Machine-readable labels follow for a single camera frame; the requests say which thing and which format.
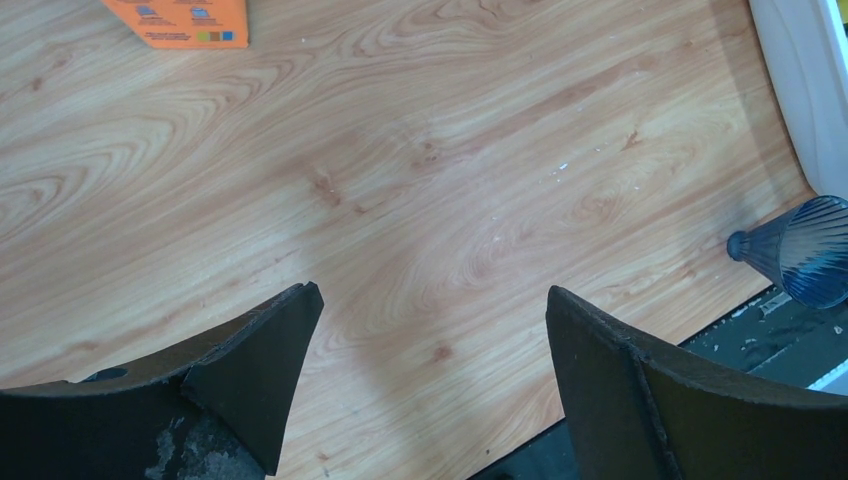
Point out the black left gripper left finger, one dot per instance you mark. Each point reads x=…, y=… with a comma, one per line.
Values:
x=214, y=406

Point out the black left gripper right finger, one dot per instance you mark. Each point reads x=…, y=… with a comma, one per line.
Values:
x=638, y=407

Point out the blue ribbed coffee dripper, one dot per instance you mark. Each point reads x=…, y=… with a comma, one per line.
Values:
x=803, y=252

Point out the white plastic basin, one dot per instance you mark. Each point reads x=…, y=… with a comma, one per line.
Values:
x=804, y=44

